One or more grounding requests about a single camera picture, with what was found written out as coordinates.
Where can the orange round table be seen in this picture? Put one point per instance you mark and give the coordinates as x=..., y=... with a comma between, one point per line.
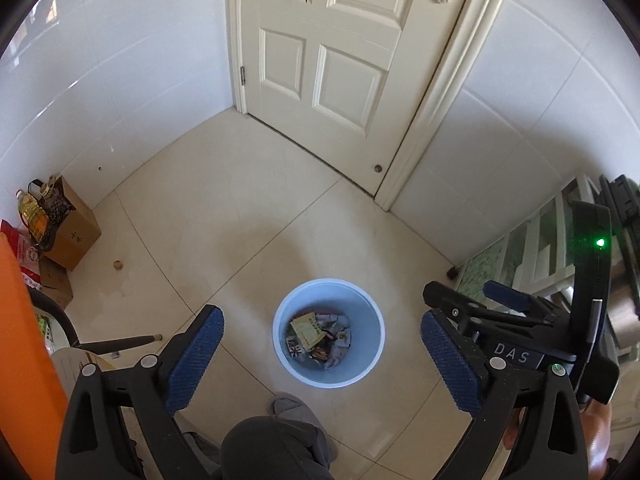
x=25, y=385

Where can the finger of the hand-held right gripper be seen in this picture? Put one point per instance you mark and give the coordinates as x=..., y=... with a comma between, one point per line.
x=507, y=294
x=465, y=312

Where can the black metal leg frame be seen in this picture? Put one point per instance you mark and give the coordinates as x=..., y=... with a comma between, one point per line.
x=115, y=344

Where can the large cardboard box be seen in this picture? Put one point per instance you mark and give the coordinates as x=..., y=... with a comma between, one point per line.
x=75, y=235

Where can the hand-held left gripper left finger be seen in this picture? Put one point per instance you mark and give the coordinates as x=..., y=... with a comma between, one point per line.
x=195, y=360

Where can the yellow cooking oil bottle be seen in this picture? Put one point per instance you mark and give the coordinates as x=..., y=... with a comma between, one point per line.
x=32, y=217

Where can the person's right hand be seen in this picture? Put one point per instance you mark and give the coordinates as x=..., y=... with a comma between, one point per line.
x=598, y=440

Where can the white panel door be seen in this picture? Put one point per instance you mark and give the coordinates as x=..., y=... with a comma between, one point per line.
x=350, y=85

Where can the person's leg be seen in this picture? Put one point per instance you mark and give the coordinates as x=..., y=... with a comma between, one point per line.
x=270, y=450

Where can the green yellow wrapper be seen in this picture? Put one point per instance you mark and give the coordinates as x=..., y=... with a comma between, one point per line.
x=306, y=329

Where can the large white tissue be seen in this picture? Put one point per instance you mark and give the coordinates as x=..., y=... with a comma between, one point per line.
x=337, y=358

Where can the white plastic bag red print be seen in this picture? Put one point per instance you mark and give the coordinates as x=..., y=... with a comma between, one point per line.
x=336, y=327

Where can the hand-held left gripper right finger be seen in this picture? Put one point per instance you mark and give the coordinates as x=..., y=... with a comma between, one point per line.
x=450, y=365

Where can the small dark door roller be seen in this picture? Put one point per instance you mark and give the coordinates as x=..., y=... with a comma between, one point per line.
x=454, y=273

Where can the light blue bucket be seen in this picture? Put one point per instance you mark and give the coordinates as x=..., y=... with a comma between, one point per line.
x=300, y=300

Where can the green printed bag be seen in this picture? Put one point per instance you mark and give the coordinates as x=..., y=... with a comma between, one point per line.
x=45, y=330

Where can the brown white snack packet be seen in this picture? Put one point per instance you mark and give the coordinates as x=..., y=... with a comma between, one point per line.
x=295, y=347

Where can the worn white round board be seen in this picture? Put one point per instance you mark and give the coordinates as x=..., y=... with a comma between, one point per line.
x=75, y=360

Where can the small cardboard box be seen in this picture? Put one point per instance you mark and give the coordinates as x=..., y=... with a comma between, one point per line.
x=55, y=282

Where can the grey slipper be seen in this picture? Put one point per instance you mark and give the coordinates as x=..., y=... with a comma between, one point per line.
x=295, y=407

